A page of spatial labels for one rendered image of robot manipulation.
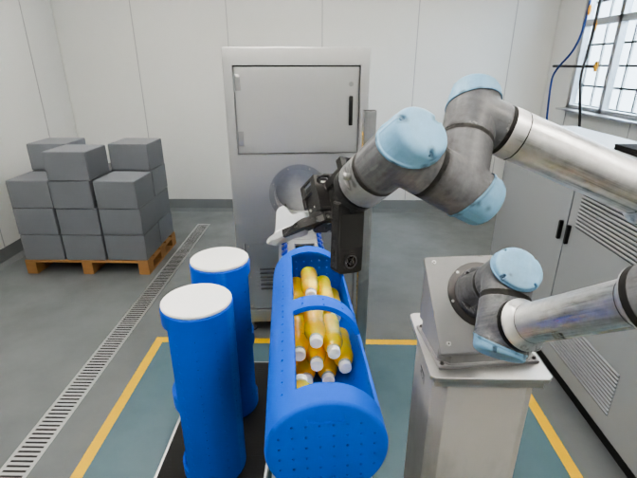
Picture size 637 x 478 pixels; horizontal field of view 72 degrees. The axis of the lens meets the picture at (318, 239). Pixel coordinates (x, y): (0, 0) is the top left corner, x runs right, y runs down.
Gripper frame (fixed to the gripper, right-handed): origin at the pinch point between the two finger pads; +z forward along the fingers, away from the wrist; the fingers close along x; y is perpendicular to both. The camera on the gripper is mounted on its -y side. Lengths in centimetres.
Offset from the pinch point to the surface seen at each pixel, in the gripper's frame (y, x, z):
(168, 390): -15, -8, 234
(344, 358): -21, -34, 53
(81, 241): 138, 36, 375
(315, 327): -10, -25, 51
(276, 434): -33.7, 0.7, 30.4
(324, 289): 5, -42, 72
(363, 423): -35.4, -16.5, 21.7
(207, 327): 1, -4, 98
